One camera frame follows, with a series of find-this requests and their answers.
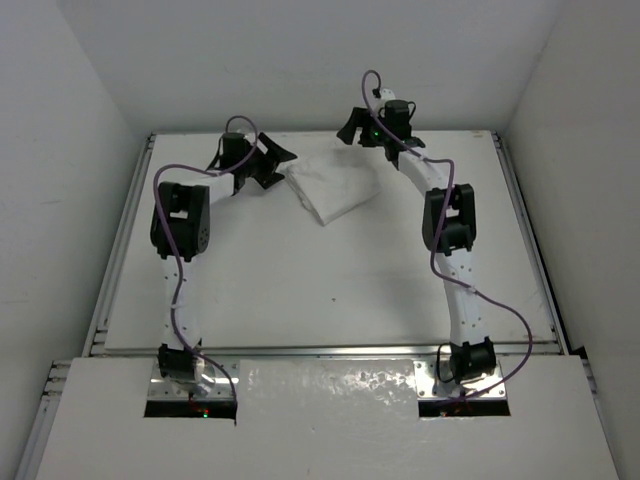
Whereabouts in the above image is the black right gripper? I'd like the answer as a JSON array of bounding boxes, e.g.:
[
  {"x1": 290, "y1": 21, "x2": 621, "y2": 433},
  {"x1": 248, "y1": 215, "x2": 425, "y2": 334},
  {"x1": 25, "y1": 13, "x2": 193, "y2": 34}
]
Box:
[{"x1": 340, "y1": 106, "x2": 392, "y2": 147}]

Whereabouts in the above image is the white printed t-shirt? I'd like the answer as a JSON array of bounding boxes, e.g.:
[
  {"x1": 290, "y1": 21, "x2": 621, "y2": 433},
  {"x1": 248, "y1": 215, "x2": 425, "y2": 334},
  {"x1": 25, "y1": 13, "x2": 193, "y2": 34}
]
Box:
[{"x1": 284, "y1": 150, "x2": 382, "y2": 227}]

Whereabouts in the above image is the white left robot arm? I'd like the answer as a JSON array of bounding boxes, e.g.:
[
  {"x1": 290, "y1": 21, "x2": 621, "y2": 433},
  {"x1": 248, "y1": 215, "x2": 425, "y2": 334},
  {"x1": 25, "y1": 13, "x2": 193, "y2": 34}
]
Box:
[{"x1": 150, "y1": 132, "x2": 297, "y2": 387}]

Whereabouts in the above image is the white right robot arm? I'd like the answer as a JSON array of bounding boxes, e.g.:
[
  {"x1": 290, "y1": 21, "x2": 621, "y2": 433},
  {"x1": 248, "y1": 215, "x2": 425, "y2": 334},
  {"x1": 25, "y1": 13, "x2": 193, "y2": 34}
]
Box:
[{"x1": 337, "y1": 100, "x2": 497, "y2": 384}]

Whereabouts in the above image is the white front cover panel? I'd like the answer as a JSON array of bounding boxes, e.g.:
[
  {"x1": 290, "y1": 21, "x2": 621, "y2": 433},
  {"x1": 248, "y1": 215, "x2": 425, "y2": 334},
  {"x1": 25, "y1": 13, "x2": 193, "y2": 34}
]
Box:
[{"x1": 38, "y1": 356, "x2": 616, "y2": 479}]

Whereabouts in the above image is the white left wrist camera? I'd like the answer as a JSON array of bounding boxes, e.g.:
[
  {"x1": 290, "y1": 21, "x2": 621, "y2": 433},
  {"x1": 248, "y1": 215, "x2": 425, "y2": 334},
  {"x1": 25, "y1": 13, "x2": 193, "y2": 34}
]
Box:
[{"x1": 225, "y1": 127, "x2": 253, "y2": 137}]

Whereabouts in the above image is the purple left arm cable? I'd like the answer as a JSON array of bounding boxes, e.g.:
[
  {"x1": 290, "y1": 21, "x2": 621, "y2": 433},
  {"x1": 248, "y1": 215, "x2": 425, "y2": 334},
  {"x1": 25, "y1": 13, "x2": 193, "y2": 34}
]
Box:
[{"x1": 153, "y1": 115, "x2": 261, "y2": 401}]

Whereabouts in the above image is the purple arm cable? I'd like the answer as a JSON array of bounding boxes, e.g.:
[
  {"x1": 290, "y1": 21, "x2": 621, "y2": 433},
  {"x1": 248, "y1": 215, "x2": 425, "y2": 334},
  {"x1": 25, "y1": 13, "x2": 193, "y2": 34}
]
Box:
[
  {"x1": 153, "y1": 115, "x2": 261, "y2": 401},
  {"x1": 360, "y1": 69, "x2": 534, "y2": 404}
]

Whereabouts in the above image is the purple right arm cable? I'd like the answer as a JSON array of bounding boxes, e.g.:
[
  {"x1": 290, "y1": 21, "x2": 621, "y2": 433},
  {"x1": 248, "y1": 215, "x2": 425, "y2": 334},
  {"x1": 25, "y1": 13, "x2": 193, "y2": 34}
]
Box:
[{"x1": 360, "y1": 69, "x2": 534, "y2": 404}]

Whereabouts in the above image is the aluminium table edge rail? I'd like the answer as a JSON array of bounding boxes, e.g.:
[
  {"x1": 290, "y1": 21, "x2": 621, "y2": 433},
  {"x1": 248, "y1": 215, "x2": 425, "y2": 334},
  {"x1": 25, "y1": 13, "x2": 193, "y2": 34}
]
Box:
[{"x1": 204, "y1": 342, "x2": 563, "y2": 357}]

